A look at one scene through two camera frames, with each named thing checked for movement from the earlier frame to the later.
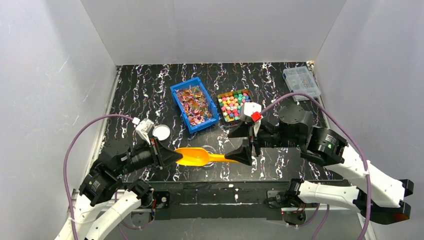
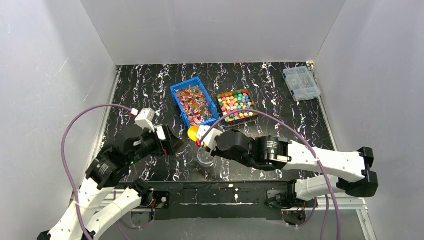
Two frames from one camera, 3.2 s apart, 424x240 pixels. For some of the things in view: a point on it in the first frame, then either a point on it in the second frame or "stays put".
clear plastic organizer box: x=300 y=79 stays put
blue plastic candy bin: x=197 y=107 stays put
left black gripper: x=156 y=153 -> x=167 y=141
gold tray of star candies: x=230 y=103 stays put
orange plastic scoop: x=196 y=157 -> x=192 y=131
